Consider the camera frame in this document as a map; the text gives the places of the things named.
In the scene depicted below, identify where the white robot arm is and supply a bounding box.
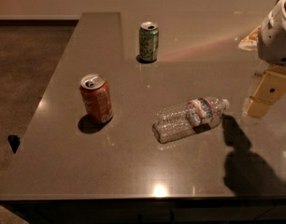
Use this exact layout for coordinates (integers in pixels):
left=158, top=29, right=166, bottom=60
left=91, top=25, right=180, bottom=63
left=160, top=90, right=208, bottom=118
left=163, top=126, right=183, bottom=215
left=238, top=0, right=286, bottom=119

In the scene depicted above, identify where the small black floor object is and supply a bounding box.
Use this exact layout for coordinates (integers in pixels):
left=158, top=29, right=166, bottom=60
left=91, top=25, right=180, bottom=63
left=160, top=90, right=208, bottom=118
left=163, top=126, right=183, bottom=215
left=7, top=134, right=21, bottom=153

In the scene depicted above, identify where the green soda can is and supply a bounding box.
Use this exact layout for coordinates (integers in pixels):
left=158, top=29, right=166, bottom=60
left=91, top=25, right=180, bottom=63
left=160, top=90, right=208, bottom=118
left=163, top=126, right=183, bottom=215
left=139, top=21, right=159, bottom=63

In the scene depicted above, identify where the red coke can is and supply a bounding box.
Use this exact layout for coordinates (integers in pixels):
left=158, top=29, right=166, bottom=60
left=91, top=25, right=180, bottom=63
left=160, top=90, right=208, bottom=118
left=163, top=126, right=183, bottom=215
left=79, top=74, right=113, bottom=124

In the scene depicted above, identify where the clear plastic water bottle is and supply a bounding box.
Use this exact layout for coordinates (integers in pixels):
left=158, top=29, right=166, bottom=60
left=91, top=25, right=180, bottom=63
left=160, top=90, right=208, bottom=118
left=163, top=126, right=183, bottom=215
left=152, top=97, right=230, bottom=144

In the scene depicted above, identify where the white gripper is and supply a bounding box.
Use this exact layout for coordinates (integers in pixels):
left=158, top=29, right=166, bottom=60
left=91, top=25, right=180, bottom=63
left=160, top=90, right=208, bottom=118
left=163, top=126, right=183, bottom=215
left=238, top=6, right=286, bottom=119

